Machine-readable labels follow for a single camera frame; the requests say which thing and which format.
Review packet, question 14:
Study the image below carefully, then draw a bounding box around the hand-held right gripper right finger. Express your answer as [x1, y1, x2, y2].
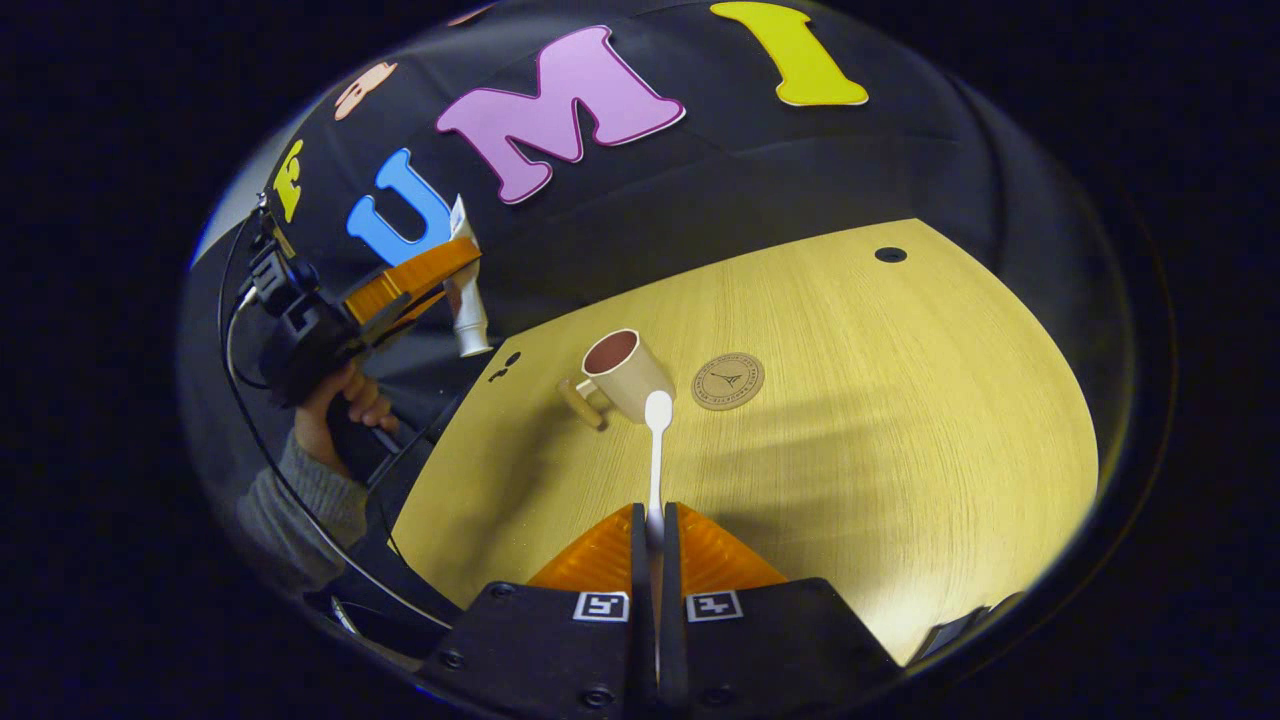
[658, 503, 901, 717]

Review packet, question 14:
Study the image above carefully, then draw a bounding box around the wooden desktop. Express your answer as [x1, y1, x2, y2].
[390, 218, 1101, 666]

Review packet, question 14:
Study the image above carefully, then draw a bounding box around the white cable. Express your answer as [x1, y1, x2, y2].
[226, 288, 453, 631]

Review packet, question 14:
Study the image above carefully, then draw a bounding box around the white toothbrush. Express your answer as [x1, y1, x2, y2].
[644, 390, 674, 546]

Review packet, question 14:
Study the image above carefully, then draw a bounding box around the round brown coaster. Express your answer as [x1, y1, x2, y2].
[691, 352, 766, 411]

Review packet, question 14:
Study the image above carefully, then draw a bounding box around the beige cup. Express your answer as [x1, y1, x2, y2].
[557, 328, 676, 433]

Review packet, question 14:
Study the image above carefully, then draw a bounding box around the black cable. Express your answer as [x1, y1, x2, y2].
[217, 212, 271, 393]

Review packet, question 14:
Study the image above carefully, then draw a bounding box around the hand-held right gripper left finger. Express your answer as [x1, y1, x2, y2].
[415, 503, 659, 717]

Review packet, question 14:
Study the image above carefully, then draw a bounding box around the white toothpaste tube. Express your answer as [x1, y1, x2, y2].
[445, 195, 493, 358]

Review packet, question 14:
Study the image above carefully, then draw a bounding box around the black backdrop cloth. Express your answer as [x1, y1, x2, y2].
[185, 0, 1141, 561]

